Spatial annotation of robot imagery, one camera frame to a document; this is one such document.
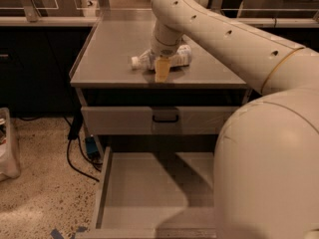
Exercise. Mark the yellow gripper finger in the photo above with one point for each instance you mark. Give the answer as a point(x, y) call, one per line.
point(162, 67)

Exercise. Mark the clear plastic bottle white cap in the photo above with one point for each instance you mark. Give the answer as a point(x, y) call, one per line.
point(147, 60)

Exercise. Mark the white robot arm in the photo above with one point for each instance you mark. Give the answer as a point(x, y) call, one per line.
point(266, 159)

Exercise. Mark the grey drawer cabinet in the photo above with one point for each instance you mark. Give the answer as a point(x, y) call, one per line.
point(103, 77)

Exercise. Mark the closed grey top drawer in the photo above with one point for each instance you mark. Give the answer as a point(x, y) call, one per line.
point(138, 120)

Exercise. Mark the open grey middle drawer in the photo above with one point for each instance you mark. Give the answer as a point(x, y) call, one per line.
point(154, 195)

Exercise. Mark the blue power adapter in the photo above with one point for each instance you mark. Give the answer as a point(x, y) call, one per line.
point(91, 147)

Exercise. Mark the translucent plastic bin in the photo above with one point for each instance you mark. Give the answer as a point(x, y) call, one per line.
point(9, 147)

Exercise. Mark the blue tape on floor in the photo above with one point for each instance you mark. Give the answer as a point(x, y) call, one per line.
point(59, 234)

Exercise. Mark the black drawer handle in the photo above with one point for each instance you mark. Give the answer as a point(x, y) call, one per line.
point(165, 120)

